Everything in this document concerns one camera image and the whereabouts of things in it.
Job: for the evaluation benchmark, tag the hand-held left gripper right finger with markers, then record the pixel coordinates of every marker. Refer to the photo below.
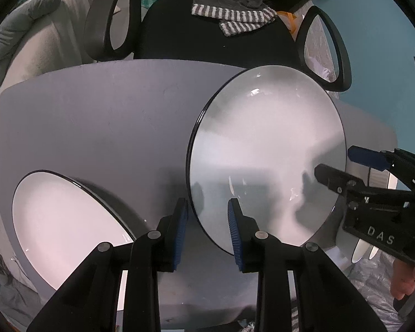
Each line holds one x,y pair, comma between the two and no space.
234,228

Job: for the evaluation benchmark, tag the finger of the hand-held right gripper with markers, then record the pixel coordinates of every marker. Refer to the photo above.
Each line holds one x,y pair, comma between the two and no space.
335,179
366,157

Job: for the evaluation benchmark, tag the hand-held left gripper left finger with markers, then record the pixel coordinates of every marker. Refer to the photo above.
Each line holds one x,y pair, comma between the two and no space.
180,228

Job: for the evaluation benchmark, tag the white plate with black rim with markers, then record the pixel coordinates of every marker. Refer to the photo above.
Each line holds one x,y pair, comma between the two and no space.
266,145
62,224

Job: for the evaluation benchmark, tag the person's right hand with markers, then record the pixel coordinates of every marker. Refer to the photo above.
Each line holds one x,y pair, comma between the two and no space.
403,276

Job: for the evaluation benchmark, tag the silver plastic sheet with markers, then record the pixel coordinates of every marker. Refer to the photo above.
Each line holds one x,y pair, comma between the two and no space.
373,290

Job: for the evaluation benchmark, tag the orange red plastic bag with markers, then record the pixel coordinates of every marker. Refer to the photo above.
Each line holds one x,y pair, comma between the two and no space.
286,19

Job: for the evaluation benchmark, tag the gray crumpled blanket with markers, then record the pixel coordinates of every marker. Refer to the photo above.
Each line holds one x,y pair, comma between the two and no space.
7,283

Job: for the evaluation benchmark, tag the black office chair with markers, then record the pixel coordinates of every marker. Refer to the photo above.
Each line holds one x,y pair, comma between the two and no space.
179,34

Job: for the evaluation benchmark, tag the beige cushion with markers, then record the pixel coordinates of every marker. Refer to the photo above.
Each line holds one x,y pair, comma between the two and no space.
55,41

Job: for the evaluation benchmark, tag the gray pillow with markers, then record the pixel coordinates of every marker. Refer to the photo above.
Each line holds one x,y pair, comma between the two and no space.
17,31

